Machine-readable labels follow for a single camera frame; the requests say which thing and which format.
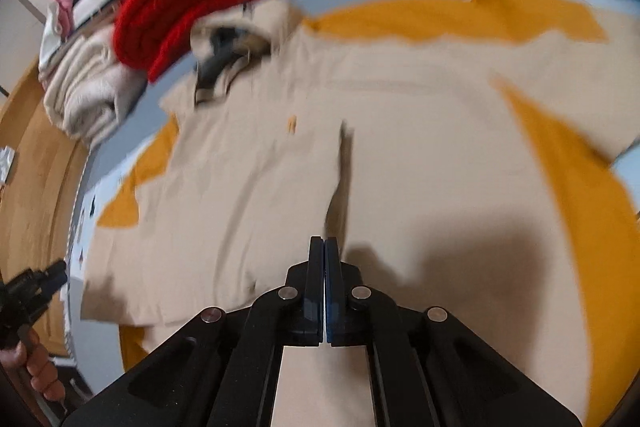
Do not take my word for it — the cream folded fleece blanket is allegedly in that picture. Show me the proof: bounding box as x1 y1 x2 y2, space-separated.
43 24 146 148

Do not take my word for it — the beige and orange hooded jacket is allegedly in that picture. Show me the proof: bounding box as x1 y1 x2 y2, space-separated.
81 0 639 426

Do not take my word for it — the pink and white cloth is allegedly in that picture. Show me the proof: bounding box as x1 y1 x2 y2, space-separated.
38 0 75 72

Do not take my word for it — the person's left hand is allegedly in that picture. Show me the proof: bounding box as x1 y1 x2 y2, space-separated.
1 329 65 402

